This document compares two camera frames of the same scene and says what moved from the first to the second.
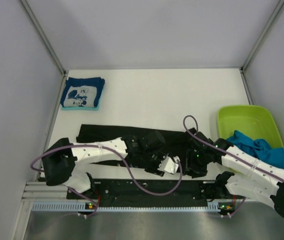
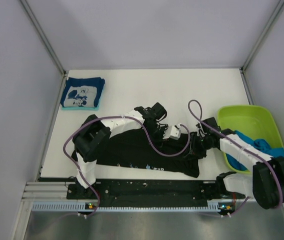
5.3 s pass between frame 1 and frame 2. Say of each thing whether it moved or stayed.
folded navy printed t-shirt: stayed
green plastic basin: stayed
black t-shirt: stayed
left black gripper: moved
